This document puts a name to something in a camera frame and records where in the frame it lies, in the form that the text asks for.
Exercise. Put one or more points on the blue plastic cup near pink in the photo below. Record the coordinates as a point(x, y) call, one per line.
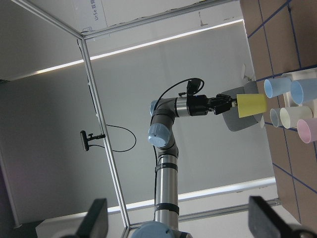
point(274, 87)

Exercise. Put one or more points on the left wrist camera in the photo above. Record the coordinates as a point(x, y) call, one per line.
point(194, 86)

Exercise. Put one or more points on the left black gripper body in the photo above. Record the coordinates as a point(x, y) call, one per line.
point(200, 105)

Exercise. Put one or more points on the grey plastic cup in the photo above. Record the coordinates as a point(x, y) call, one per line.
point(275, 117)

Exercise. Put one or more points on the cream plastic cup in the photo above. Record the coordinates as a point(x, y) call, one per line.
point(290, 115)

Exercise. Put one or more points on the white plastic tray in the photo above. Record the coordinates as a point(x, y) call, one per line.
point(297, 75)

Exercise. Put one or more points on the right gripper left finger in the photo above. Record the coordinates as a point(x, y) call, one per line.
point(95, 223)

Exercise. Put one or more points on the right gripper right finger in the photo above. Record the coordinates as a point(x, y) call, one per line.
point(264, 222)

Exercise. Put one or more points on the overhead black camera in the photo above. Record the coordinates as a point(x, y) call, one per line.
point(87, 138)

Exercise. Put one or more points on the light blue plastic cup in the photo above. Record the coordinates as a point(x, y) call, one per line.
point(304, 90)

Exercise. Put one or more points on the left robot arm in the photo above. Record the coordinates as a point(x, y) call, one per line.
point(160, 135)

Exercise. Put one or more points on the yellow plastic cup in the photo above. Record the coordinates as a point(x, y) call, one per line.
point(251, 104)

